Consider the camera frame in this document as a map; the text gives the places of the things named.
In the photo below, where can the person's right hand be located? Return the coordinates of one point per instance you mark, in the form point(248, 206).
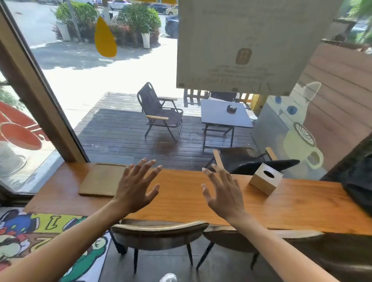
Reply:
point(228, 200)

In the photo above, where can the person's left hand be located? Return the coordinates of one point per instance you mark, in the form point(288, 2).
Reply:
point(135, 191)

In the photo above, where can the square wooden tray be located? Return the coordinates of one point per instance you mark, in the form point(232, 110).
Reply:
point(101, 180)

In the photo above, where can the wooden tissue box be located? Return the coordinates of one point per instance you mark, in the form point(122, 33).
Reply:
point(261, 183)

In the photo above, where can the person's left forearm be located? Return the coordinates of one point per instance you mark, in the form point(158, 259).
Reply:
point(58, 250)

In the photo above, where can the person's right forearm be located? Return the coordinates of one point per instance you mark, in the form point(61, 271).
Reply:
point(284, 252)

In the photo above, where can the brown leather chair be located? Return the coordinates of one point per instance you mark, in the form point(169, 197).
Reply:
point(157, 235)
point(229, 239)

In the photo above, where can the long wooden table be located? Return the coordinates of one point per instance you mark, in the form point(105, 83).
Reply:
point(180, 197)

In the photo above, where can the dark folding chair wooden armrests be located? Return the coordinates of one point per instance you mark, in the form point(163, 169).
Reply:
point(149, 98)
point(235, 154)

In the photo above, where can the black curved chair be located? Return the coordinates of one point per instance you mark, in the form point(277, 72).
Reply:
point(276, 164)

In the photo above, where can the grey outdoor folding table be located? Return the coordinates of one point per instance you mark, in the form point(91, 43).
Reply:
point(221, 114)

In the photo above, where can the cat and cup window sticker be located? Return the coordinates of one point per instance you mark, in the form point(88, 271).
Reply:
point(296, 145)

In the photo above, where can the dark ashtray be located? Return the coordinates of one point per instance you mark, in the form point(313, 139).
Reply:
point(231, 108)

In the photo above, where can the white shoe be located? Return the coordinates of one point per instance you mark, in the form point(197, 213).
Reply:
point(168, 278)

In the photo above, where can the black folding chair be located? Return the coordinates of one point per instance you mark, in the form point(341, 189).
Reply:
point(222, 96)

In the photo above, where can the brown wooden picket fence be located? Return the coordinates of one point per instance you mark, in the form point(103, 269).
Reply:
point(193, 97)

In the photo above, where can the cartoon hopscotch rug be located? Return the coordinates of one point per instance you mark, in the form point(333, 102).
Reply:
point(23, 232)

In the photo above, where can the red window sticker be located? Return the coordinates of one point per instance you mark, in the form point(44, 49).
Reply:
point(20, 133)

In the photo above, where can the large grey plant pot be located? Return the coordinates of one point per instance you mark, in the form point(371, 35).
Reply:
point(10, 159)

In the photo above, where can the black bag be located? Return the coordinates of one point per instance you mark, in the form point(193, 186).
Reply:
point(357, 186)

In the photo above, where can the yellow drop window sticker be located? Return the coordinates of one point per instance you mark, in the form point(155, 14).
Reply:
point(105, 40)

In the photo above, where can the dark parked car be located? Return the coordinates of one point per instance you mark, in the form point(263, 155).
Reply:
point(172, 26)

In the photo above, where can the white paper window poster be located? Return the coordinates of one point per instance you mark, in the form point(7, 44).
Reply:
point(247, 29)

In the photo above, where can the green bush in white pot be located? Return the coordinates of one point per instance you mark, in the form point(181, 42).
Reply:
point(139, 17)
point(78, 14)

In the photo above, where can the yellow parked car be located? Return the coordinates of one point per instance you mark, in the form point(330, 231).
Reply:
point(173, 11)

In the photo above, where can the white parked car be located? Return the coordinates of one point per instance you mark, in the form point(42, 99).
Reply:
point(119, 4)

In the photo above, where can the yellow post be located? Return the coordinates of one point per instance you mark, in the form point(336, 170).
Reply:
point(257, 103)

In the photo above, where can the wooden door frame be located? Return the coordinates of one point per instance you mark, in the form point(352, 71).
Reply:
point(37, 96)

